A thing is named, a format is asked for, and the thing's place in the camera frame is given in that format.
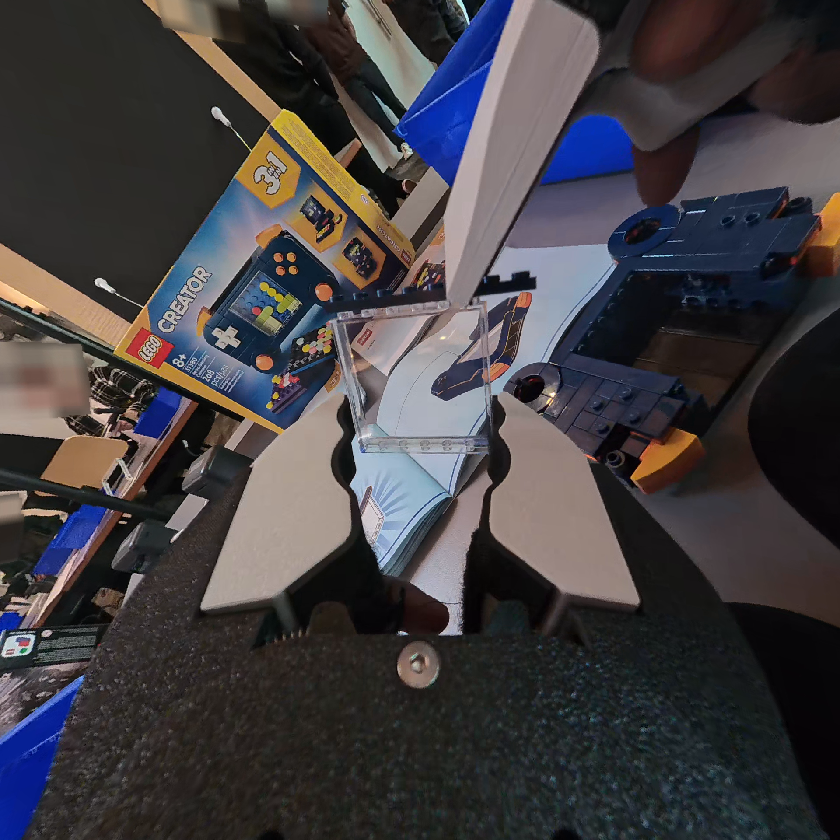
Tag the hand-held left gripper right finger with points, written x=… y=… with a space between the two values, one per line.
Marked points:
x=558 y=518

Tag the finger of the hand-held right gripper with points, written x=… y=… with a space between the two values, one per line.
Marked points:
x=512 y=131

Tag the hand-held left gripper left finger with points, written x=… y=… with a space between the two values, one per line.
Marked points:
x=289 y=518

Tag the orange curved brick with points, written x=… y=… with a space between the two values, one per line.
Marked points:
x=669 y=463

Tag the dark blue brick console model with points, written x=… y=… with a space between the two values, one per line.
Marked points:
x=722 y=229

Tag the transparent brick window panel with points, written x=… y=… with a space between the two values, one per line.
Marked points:
x=420 y=445

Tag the dark blue brick plate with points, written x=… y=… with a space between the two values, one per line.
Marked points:
x=505 y=283

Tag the person's right hand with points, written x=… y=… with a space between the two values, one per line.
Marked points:
x=754 y=52

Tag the large blue plastic bin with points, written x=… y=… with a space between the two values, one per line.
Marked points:
x=446 y=111

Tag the black power adapter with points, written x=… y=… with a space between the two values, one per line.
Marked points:
x=216 y=472
x=144 y=544

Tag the wooden chair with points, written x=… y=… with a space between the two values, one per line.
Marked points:
x=82 y=463

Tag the small blue plastic bin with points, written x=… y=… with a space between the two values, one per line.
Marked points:
x=75 y=538

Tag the yellow blue brick set box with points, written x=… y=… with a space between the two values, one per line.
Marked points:
x=216 y=308

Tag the black bumpy cushion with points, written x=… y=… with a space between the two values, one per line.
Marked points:
x=800 y=446

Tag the small dark cardboard box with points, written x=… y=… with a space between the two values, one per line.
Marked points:
x=52 y=646

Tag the black pole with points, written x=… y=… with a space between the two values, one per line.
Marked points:
x=65 y=331

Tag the large black wall panel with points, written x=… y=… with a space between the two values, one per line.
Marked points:
x=98 y=131

